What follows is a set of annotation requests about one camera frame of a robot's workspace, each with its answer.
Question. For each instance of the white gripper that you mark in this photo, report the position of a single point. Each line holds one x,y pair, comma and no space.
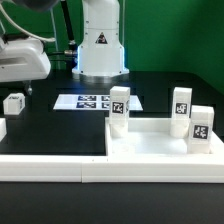
23,60

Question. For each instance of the white square table top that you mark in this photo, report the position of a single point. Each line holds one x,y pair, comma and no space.
145,137

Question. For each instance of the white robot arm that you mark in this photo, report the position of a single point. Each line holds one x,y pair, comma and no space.
99,55

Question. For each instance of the white sheet with AprilTags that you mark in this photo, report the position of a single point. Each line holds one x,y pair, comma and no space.
82,102

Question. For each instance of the white U-shaped obstacle fence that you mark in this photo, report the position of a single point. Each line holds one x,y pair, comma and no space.
199,168

